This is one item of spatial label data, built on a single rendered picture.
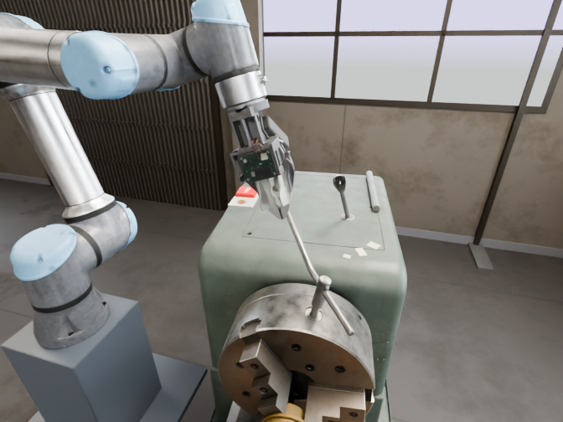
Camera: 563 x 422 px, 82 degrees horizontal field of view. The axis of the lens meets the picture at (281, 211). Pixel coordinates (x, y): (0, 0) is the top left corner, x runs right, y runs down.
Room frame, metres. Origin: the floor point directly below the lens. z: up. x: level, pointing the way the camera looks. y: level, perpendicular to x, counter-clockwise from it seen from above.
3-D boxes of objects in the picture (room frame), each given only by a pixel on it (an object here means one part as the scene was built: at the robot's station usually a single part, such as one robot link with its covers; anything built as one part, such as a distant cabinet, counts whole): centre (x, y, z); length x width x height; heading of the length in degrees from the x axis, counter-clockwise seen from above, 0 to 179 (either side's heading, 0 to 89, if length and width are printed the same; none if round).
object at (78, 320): (0.55, 0.49, 1.15); 0.15 x 0.15 x 0.10
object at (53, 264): (0.56, 0.49, 1.27); 0.13 x 0.12 x 0.14; 161
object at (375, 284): (0.85, -0.08, 1.06); 0.59 x 0.48 x 0.39; 170
